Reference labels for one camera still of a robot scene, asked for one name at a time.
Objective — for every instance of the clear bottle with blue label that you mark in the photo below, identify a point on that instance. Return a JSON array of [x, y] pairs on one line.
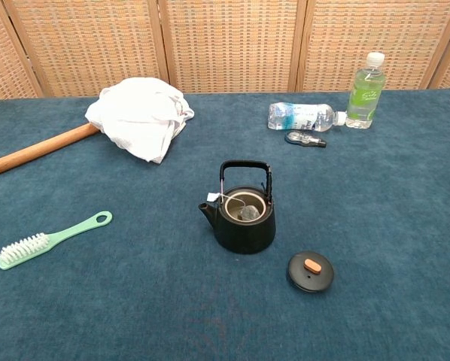
[[296, 116]]

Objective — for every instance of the woven bamboo folding screen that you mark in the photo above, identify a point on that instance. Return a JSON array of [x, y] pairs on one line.
[[228, 45]]

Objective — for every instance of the black lid with wooden knob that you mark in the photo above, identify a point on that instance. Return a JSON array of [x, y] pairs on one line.
[[317, 281]]

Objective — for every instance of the black cast iron teapot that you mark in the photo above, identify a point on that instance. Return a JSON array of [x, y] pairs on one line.
[[247, 237]]

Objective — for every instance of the crumpled white cloth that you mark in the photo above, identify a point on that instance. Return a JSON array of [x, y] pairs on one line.
[[134, 116]]

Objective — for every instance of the wooden rolling pin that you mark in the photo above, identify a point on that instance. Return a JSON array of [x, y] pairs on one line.
[[40, 146]]

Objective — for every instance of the clear bottle with green label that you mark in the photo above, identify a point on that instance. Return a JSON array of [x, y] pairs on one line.
[[364, 97]]

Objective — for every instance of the mint green scrub brush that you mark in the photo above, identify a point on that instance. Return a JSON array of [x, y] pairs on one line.
[[70, 229]]

